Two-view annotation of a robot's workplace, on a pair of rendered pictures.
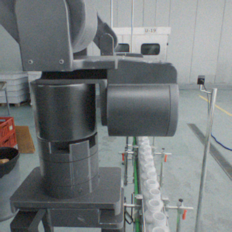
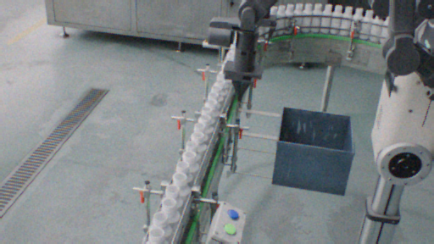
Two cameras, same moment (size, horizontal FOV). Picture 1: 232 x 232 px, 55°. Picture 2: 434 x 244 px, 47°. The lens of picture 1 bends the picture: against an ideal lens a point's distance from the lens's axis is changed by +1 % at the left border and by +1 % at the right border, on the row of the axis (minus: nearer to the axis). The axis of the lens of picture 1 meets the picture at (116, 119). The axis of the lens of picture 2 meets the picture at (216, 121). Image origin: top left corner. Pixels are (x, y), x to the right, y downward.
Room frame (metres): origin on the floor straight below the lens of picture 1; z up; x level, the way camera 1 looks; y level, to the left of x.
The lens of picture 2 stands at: (1.87, 0.07, 2.04)
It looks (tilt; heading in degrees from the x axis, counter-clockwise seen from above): 30 degrees down; 185
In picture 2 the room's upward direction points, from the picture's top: 4 degrees clockwise
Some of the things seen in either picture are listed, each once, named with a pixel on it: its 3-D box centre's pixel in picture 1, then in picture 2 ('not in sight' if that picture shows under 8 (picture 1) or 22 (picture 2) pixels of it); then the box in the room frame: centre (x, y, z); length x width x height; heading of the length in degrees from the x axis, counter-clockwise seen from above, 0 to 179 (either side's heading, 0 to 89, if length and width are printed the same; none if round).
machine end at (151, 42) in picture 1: (133, 75); not in sight; (5.69, -0.43, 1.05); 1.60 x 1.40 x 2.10; 177
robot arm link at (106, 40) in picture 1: (122, 56); (232, 24); (0.65, -0.02, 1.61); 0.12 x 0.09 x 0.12; 88
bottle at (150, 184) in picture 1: (150, 201); (180, 199); (0.72, -0.13, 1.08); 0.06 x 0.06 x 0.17
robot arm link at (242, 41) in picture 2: not in sight; (244, 38); (0.65, 0.02, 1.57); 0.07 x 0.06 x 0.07; 88
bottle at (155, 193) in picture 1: (154, 212); (182, 186); (0.66, -0.13, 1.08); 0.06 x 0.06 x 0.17
